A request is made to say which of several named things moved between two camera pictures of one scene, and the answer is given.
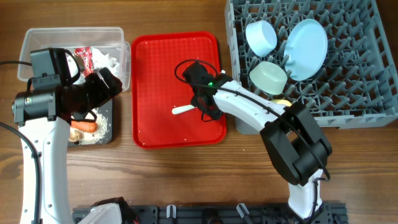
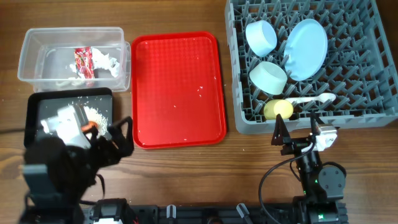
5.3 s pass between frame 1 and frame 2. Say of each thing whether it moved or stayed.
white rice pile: stayed
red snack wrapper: stayed
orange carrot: stayed
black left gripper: moved
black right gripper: moved
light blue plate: stayed
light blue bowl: stayed
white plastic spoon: moved
